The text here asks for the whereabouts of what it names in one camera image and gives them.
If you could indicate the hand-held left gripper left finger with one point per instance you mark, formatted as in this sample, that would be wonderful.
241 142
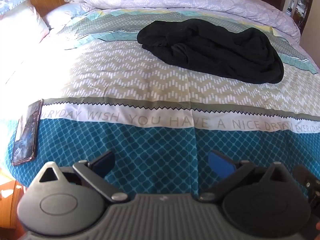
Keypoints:
103 163

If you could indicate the smartphone in clear case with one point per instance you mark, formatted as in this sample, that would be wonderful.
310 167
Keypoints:
26 135

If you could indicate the white pillow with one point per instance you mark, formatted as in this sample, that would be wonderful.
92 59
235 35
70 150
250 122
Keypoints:
22 27

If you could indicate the light blue pillow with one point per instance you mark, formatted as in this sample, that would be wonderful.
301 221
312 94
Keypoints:
65 13

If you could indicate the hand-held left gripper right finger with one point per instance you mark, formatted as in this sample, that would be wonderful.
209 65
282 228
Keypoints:
220 165

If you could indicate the black pants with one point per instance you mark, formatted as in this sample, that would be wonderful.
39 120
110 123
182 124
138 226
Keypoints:
212 50

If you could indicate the patterned teal and beige bedspread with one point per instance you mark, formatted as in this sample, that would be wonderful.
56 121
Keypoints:
150 110

